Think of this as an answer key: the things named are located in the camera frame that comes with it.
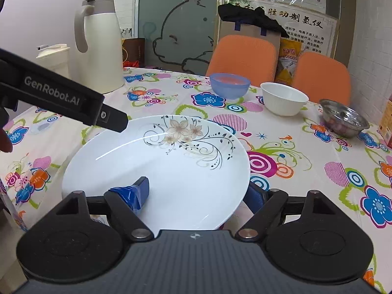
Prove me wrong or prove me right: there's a floral white plate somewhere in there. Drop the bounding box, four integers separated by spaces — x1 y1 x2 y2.
62 115 250 233

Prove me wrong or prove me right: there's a white ceramic bowl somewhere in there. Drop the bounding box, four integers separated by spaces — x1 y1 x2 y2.
260 82 309 117

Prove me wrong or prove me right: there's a stainless steel bowl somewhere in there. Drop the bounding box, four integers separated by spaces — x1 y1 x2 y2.
319 99 370 138

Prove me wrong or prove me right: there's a blue plastic bowl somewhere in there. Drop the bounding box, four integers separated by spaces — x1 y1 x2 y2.
209 73 250 99

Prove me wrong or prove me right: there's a person's left hand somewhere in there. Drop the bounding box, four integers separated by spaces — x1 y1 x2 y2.
0 129 13 153

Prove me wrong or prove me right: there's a small cream bottle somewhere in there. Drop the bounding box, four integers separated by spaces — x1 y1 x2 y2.
36 44 70 78

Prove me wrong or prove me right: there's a large cream thermos jug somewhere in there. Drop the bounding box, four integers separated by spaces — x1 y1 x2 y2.
74 0 124 94

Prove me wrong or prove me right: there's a brown gift box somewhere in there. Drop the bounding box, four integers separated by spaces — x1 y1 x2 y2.
122 38 145 68

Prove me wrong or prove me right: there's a right orange chair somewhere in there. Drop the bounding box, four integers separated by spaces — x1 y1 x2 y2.
292 52 352 106

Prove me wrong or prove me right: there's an orange chair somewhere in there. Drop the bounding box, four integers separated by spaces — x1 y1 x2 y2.
292 52 352 106
206 35 278 87

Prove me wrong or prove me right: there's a red snack carton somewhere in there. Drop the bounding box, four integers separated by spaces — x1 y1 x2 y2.
378 97 392 148

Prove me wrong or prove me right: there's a left orange chair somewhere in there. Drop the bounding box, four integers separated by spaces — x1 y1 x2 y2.
206 35 278 87

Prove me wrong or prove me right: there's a yellow snack bag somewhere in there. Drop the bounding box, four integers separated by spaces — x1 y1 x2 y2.
275 38 302 86

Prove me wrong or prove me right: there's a brown paper bag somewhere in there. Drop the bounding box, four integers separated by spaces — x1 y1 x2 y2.
217 21 281 53

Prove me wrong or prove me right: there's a white poster with text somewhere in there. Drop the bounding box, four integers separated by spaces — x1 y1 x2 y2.
222 0 339 57

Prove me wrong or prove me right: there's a black cloth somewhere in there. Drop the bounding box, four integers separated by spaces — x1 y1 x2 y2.
218 3 289 38

